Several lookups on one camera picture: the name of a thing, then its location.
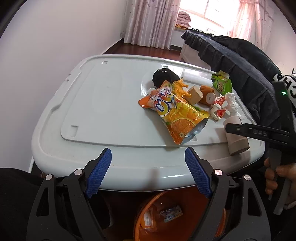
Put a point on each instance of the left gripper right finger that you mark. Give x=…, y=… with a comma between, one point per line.
x=235, y=210

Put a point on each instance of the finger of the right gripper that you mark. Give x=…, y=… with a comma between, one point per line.
x=262, y=133

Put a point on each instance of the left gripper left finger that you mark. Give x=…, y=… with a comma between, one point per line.
x=61, y=209

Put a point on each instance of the white tissue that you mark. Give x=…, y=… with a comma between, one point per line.
x=232, y=105

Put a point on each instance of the red white wrapper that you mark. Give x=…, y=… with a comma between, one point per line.
x=218, y=108

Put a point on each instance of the green snack wrapper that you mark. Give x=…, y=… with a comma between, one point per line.
x=221, y=82

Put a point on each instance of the brown plush toy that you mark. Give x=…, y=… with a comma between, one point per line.
x=208, y=95

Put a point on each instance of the orange white plastic bag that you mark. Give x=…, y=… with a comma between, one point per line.
x=155, y=220

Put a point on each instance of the small brown cardboard box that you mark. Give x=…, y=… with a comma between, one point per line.
x=195, y=95

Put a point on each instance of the white foam strip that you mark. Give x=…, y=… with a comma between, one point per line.
x=196, y=79

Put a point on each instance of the orange juice snack pouch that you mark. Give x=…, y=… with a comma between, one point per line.
x=182, y=120

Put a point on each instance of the orange toy dinosaur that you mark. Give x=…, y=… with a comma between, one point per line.
x=177, y=89

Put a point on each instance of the black cloth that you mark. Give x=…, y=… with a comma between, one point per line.
x=164, y=74

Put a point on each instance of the orange plastic trash bin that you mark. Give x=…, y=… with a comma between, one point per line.
x=193, y=205

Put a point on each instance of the right hand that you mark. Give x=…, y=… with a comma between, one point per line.
x=272, y=177

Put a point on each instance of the black white lettered pillow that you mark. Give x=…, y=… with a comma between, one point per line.
x=290, y=84

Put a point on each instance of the dark blue bed blanket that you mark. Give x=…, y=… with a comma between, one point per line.
x=251, y=72

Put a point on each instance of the white plastic storage box lid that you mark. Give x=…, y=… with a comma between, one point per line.
x=96, y=107

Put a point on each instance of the pink curtain right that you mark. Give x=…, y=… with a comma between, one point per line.
x=254, y=22

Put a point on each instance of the pink curtain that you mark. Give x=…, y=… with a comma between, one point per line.
x=151, y=23
x=254, y=22

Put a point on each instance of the folded pink blankets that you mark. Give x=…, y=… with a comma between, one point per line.
x=183, y=20

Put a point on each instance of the pink curtain left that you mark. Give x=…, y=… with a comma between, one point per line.
x=151, y=23

